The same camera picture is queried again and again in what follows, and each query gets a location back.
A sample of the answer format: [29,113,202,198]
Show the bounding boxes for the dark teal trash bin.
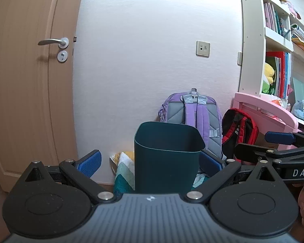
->
[134,121,205,194]

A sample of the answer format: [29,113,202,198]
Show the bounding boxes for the pink children desk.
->
[233,92,298,150]

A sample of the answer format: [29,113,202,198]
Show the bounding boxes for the teal white patterned rug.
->
[110,151,206,196]

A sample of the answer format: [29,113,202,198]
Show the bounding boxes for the red black backpack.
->
[222,108,259,159]

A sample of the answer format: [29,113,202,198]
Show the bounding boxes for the purple grey backpack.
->
[158,88,225,159]

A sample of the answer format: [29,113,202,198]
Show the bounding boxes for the yellow green plush toy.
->
[262,63,275,94]

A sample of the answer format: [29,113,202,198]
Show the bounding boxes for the white bookshelf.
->
[237,0,304,102]

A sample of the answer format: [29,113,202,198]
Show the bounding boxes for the red folders on shelf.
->
[265,51,292,99]

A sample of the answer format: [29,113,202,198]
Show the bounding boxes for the brown wooden door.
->
[0,0,80,192]

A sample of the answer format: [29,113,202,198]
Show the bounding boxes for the beige wall socket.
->
[195,41,210,58]

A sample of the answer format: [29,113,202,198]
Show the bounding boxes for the silver door handle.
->
[38,37,69,63]

